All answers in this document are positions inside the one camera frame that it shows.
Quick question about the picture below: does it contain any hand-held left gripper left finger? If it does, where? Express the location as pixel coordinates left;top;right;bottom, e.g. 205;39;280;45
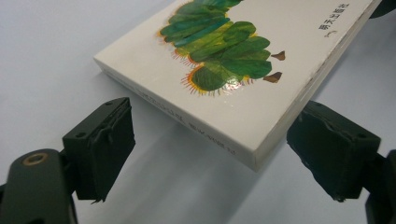
62;96;136;203

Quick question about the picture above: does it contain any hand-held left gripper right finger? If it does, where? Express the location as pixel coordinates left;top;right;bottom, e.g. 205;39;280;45
286;100;381;203

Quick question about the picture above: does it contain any white caterpillar picture book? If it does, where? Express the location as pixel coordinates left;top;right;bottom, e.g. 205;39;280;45
92;0;383;173

